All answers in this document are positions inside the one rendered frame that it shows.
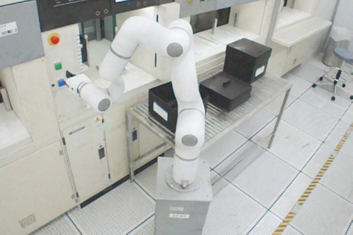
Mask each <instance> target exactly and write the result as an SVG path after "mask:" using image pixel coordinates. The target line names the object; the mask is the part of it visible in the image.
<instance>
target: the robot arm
mask: <svg viewBox="0 0 353 235"><path fill-rule="evenodd" d="M139 44H143V45H145V46H147V47H148V48H149V49H151V50H152V51H153V52H154V53H156V54H158V55H160V56H162V57H165V58H168V59H169V60H170V74H171V81H172V85H173V90H174V94H175V97H176V100H177V102H178V120H177V125H176V133H175V153H174V160H173V165H172V166H170V167H169V168H168V169H167V171H166V174H165V180H166V182H167V184H168V185H169V186H170V187H171V188H172V189H174V190H176V191H178V192H191V191H194V190H196V189H197V188H198V187H199V186H200V184H201V183H202V173H201V172H200V170H199V169H198V165H199V157H200V150H201V147H202V146H203V144H204V137H205V110H204V105H203V102H202V99H201V97H200V93H199V87H198V82H197V72H196V65H195V49H194V35H193V31H192V27H191V25H190V23H189V22H187V21H185V20H181V19H177V20H173V21H171V22H170V23H169V24H168V26H167V27H166V28H164V27H163V26H161V25H160V24H159V23H157V22H156V21H154V20H153V19H151V18H148V17H146V16H133V17H131V18H128V19H127V20H125V21H124V22H123V23H122V26H121V27H120V29H119V31H118V33H117V34H116V36H115V38H114V39H113V42H112V44H111V45H110V47H109V49H108V51H107V53H106V55H105V57H104V58H103V60H102V62H101V65H100V69H99V72H98V73H99V75H100V77H101V78H102V79H104V80H106V81H110V82H111V84H110V85H109V87H108V88H100V87H98V86H96V85H94V84H93V83H92V82H91V81H90V80H89V79H88V77H87V76H86V75H84V74H79V75H76V74H72V73H70V72H69V71H67V72H66V77H67V79H66V80H65V81H64V84H65V85H66V88H67V89H68V90H69V91H70V92H71V93H74V94H76V95H77V96H78V97H79V96H80V97H81V98H82V99H83V100H84V101H85V102H86V103H87V104H89V106H90V107H92V108H93V109H94V110H95V111H96V112H97V113H105V112H106V111H107V110H108V109H109V108H110V106H111V105H113V104H115V103H116V102H118V100H119V99H120V97H121V96H122V94H123V92H124V90H125V82H124V79H123V77H122V76H121V73H122V72H123V70H124V69H125V67H126V65H127V63H128V62H129V60H130V58H131V57H132V55H133V54H134V52H135V51H136V48H137V47H138V45H139Z"/></svg>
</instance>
